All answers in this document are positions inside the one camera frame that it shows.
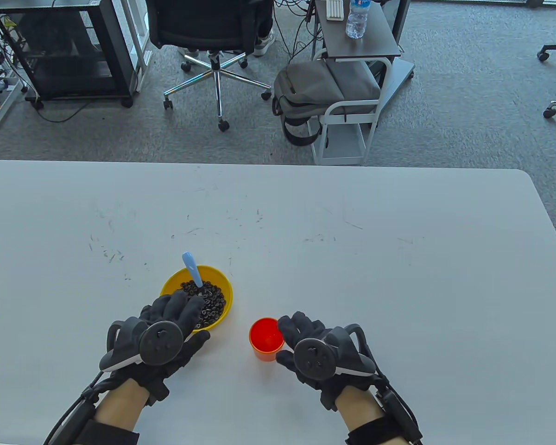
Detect white side table dark top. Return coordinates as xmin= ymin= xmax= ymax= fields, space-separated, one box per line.
xmin=311 ymin=0 xmax=416 ymax=166

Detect clear plastic water bottle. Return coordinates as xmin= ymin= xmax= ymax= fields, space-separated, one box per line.
xmin=345 ymin=0 xmax=369 ymax=39

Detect large pile of coffee beans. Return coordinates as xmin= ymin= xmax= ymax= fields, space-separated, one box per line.
xmin=178 ymin=280 xmax=227 ymax=327

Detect grey left hand controller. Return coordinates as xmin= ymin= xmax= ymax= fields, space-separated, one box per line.
xmin=99 ymin=318 xmax=185 ymax=373

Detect grey hand controller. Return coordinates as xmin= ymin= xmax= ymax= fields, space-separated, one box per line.
xmin=293 ymin=324 xmax=379 ymax=382
xmin=99 ymin=318 xmax=185 ymax=373

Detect black power cable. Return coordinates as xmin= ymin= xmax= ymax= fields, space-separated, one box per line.
xmin=36 ymin=96 xmax=101 ymax=124

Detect orange cup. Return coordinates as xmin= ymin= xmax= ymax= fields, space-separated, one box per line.
xmin=249 ymin=317 xmax=286 ymax=362

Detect black office chair chrome base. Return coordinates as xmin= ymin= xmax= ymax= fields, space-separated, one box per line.
xmin=146 ymin=0 xmax=275 ymax=133

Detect person's left hand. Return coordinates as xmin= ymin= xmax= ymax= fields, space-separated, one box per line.
xmin=103 ymin=291 xmax=211 ymax=407

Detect blue baby spoon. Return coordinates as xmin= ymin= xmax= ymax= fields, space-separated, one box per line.
xmin=182 ymin=252 xmax=204 ymax=289

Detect yellow bowl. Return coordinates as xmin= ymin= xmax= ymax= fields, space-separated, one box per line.
xmin=160 ymin=265 xmax=234 ymax=331

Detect display stand with grey base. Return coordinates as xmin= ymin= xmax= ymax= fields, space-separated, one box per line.
xmin=380 ymin=0 xmax=416 ymax=112

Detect person's right hand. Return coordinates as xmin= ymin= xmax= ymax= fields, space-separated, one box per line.
xmin=276 ymin=311 xmax=384 ymax=411

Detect person's left forearm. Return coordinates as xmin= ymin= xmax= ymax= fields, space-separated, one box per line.
xmin=93 ymin=378 xmax=151 ymax=445

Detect person's right forearm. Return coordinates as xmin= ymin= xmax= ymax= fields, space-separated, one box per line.
xmin=337 ymin=384 xmax=390 ymax=445

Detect grey right hand controller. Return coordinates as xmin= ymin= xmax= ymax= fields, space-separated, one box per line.
xmin=293 ymin=324 xmax=379 ymax=382

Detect black forearm strap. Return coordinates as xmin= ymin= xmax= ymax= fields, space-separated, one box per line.
xmin=345 ymin=388 xmax=423 ymax=445
xmin=44 ymin=371 xmax=139 ymax=445

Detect grey backpack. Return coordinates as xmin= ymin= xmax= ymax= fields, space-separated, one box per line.
xmin=272 ymin=60 xmax=383 ymax=147

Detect black left forearm strap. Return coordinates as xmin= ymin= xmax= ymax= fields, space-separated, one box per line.
xmin=44 ymin=371 xmax=139 ymax=445

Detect black floor cables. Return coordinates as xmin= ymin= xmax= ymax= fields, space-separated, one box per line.
xmin=273 ymin=0 xmax=327 ymax=63

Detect white metal rack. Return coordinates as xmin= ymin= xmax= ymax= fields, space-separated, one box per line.
xmin=116 ymin=0 xmax=153 ymax=93

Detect black cabinet on wheels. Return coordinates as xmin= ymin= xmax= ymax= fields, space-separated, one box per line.
xmin=0 ymin=0 xmax=137 ymax=109

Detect black right forearm strap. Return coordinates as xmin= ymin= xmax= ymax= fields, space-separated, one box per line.
xmin=345 ymin=388 xmax=423 ymax=445

